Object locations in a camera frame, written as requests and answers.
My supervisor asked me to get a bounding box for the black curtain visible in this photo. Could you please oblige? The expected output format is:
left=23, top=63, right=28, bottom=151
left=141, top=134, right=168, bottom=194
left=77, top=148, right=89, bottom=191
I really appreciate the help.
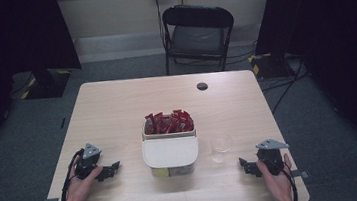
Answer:
left=249, top=0, right=357, bottom=183
left=0, top=0, right=92, bottom=167

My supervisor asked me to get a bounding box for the white container lid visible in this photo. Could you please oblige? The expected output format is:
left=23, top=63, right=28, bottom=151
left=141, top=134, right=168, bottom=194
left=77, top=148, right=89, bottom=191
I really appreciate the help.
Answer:
left=140, top=134, right=201, bottom=170

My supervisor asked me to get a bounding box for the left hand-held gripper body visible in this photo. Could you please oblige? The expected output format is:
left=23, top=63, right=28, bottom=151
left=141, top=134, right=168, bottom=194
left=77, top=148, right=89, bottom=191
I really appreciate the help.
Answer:
left=71, top=141, right=106, bottom=182

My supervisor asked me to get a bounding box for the black folding chair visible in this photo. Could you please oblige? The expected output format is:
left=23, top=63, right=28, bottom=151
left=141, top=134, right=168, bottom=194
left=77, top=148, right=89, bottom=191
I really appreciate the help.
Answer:
left=159, top=0, right=241, bottom=79

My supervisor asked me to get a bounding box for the person's left hand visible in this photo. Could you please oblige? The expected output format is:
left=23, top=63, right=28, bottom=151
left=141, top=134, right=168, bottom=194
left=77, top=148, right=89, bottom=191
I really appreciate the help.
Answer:
left=60, top=152, right=108, bottom=201

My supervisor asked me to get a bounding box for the person's right hand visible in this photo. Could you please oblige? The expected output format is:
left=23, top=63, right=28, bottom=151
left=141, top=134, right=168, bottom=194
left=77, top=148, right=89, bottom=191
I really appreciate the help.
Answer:
left=255, top=152, right=298, bottom=201

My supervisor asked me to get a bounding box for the pile of red packets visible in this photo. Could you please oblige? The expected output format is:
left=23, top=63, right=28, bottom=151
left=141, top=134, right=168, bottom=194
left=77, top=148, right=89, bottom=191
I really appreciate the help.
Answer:
left=143, top=107, right=196, bottom=137

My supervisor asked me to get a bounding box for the hand-held gripper black cable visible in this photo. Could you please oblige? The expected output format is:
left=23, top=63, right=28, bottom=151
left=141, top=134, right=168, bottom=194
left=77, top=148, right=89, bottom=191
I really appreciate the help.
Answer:
left=55, top=148, right=90, bottom=201
left=282, top=164, right=300, bottom=201

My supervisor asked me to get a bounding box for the black floor cable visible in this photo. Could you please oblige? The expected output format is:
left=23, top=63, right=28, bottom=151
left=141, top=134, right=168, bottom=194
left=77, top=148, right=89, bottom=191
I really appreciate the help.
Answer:
left=256, top=60, right=314, bottom=117

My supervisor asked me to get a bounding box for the right hand-held gripper black cable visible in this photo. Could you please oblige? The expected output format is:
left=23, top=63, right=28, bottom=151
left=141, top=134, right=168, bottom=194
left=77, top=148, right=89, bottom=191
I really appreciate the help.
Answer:
left=282, top=164, right=300, bottom=201

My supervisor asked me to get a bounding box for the left hand-held gripper black cable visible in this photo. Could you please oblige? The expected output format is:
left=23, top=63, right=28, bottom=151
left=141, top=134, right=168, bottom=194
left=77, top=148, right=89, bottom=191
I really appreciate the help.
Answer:
left=55, top=148, right=90, bottom=201

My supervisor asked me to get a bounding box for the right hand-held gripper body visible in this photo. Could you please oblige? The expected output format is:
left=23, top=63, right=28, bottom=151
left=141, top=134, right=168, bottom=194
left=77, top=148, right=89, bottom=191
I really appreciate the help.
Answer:
left=254, top=136, right=293, bottom=178

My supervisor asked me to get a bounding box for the black wall socket cable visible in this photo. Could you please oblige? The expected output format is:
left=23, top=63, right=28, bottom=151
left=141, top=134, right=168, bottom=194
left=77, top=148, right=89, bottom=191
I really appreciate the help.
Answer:
left=154, top=0, right=168, bottom=51

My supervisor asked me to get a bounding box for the black stand base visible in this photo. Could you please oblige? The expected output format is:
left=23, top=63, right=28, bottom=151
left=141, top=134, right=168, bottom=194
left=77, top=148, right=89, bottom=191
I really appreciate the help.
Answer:
left=247, top=49, right=297, bottom=82
left=22, top=65, right=75, bottom=102

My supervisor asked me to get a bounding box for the dark table cable hole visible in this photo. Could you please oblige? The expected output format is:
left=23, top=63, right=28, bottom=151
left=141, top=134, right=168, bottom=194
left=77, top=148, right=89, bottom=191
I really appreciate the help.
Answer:
left=196, top=81, right=210, bottom=92

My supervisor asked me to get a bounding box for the white storage container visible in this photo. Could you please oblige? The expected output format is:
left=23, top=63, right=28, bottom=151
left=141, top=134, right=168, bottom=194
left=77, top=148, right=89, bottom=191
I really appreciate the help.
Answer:
left=138, top=112, right=203, bottom=180

